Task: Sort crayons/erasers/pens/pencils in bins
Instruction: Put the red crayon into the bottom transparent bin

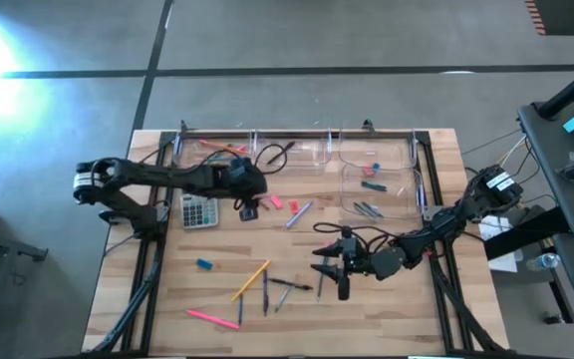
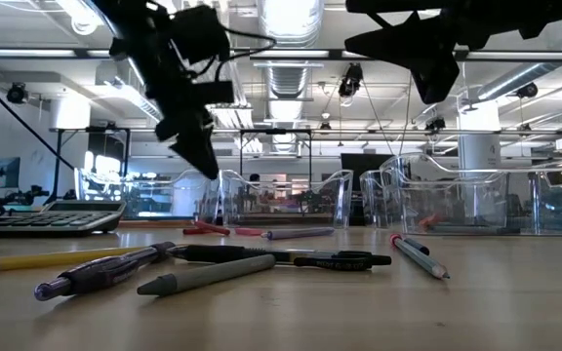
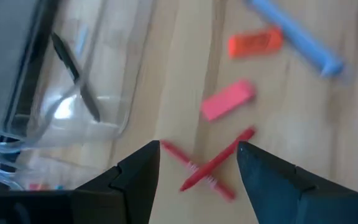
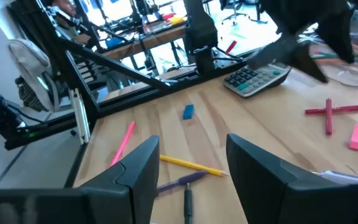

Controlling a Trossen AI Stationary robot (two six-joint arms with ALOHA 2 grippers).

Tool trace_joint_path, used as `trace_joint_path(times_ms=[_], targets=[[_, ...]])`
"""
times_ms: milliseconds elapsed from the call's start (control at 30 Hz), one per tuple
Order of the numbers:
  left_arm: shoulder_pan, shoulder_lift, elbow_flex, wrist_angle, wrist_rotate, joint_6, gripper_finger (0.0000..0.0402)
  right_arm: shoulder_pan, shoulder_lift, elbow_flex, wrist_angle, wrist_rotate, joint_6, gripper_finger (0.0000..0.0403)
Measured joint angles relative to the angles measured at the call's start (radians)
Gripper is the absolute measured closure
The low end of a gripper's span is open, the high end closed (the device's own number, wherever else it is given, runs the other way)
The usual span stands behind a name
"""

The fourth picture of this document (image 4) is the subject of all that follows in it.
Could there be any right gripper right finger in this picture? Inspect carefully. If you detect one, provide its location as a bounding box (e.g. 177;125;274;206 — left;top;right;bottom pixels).
226;133;358;224

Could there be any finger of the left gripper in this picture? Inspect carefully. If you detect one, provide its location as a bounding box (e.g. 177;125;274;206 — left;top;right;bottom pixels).
317;9;357;65
290;43;329;83

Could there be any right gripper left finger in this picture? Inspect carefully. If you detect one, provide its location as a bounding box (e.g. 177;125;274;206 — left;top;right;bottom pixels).
0;134;160;224

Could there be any dark green pencil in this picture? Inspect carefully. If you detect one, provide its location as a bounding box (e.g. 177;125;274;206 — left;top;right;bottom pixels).
312;51;338;60

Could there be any yellow pencil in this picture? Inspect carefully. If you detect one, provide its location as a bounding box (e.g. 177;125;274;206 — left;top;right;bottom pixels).
159;154;229;177

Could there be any black office chair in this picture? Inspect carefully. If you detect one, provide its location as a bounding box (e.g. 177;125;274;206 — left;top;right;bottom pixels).
221;0;269;26

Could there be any purple pen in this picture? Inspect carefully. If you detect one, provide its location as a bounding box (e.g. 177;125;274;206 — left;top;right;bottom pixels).
156;170;209;195

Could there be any red crayon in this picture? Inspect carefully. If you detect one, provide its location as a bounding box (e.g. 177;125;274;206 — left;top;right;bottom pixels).
324;98;334;136
305;105;358;115

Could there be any grey desk calculator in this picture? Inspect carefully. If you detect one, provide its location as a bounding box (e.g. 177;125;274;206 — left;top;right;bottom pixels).
223;62;291;98

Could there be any black gel pen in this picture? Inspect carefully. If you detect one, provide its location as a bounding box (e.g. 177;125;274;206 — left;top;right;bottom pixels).
183;182;194;224

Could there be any red tag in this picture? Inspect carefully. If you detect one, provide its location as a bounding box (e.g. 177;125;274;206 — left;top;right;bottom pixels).
224;40;238;55

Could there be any wooden background table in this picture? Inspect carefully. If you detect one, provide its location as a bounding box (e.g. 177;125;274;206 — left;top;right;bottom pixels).
101;24;188;62

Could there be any beige jacket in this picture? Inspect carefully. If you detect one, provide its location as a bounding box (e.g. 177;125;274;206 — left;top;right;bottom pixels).
7;38;61;113

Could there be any person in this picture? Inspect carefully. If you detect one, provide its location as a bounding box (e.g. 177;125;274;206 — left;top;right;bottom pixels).
46;0;92;47

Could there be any white metal bracket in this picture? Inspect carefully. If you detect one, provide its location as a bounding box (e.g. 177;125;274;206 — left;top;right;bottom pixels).
68;88;91;144

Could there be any black aluminium frame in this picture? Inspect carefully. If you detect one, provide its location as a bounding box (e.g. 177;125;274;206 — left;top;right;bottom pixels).
6;0;251;125

